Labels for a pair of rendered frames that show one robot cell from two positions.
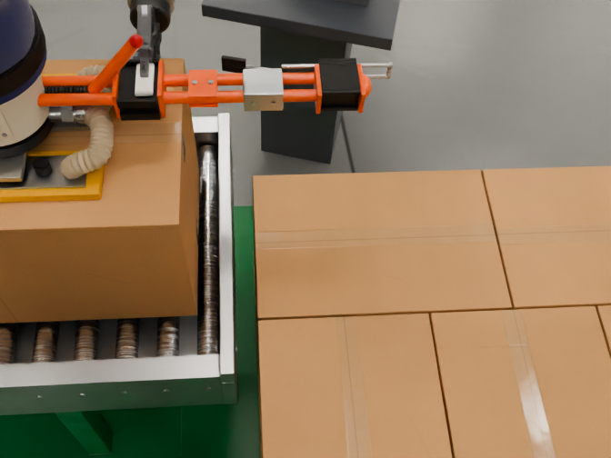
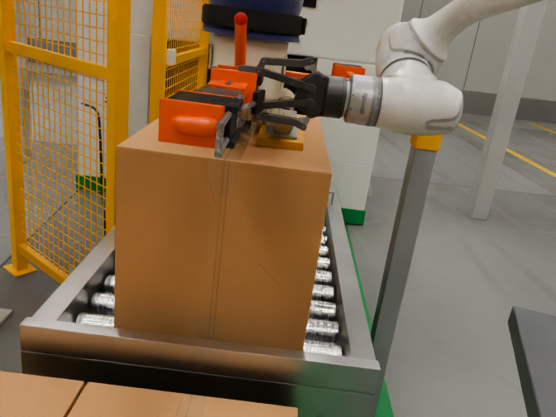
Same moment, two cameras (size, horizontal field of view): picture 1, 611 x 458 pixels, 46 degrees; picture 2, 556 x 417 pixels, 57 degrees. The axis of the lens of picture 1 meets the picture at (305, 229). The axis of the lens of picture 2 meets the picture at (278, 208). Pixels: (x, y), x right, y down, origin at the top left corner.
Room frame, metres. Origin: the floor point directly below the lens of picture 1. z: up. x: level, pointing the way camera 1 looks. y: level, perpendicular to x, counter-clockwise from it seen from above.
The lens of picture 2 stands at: (1.08, -0.63, 1.21)
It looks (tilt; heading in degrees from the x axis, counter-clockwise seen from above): 20 degrees down; 98
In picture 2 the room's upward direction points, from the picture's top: 7 degrees clockwise
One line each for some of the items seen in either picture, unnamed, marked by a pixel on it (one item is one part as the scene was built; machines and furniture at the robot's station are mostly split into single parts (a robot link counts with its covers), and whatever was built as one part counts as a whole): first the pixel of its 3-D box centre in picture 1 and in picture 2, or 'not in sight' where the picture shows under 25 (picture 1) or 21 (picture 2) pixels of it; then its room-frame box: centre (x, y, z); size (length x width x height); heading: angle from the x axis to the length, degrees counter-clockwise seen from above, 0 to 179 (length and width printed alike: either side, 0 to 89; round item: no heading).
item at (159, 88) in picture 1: (140, 89); (235, 84); (0.84, 0.31, 1.09); 0.10 x 0.08 x 0.06; 9
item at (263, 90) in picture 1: (263, 89); (218, 106); (0.87, 0.10, 1.08); 0.07 x 0.07 x 0.04; 9
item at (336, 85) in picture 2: (149, 24); (320, 95); (0.99, 0.32, 1.09); 0.09 x 0.07 x 0.08; 9
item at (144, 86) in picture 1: (145, 79); not in sight; (0.84, 0.30, 1.11); 0.07 x 0.03 x 0.01; 9
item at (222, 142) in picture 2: (306, 66); (245, 116); (0.93, 0.03, 1.09); 0.31 x 0.03 x 0.05; 98
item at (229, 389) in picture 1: (228, 257); (197, 399); (0.85, 0.18, 0.47); 0.70 x 0.03 x 0.15; 9
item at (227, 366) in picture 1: (225, 235); (200, 355); (0.85, 0.19, 0.58); 0.70 x 0.03 x 0.06; 9
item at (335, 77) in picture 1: (338, 88); (197, 117); (0.88, -0.04, 1.09); 0.08 x 0.07 x 0.05; 99
